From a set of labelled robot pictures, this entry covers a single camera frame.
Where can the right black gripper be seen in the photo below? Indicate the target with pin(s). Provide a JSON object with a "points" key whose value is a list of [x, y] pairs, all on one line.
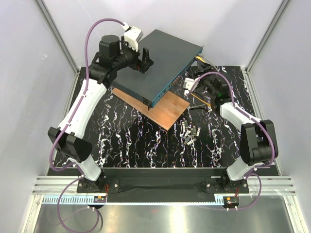
{"points": [[201, 68]]}

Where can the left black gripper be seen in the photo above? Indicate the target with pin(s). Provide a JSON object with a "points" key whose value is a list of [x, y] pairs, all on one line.
{"points": [[143, 65]]}

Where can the teal network switch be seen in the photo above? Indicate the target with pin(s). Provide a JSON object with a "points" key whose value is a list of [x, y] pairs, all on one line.
{"points": [[172, 57]]}

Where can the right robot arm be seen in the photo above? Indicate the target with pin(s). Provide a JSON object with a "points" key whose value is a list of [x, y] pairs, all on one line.
{"points": [[258, 144]]}

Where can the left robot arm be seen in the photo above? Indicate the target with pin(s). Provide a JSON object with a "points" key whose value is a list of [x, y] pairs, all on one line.
{"points": [[115, 53]]}

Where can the wooden base board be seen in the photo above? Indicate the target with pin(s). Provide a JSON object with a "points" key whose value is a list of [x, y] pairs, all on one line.
{"points": [[165, 113]]}

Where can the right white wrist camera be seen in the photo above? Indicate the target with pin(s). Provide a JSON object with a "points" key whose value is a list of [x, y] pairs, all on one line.
{"points": [[188, 85]]}

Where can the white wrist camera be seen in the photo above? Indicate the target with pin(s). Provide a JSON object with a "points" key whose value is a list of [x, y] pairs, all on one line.
{"points": [[132, 36], [188, 85]]}

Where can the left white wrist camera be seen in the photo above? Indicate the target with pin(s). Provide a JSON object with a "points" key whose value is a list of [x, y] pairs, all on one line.
{"points": [[132, 36]]}

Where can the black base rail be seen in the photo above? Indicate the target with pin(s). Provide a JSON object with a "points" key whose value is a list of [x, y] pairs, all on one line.
{"points": [[163, 185]]}

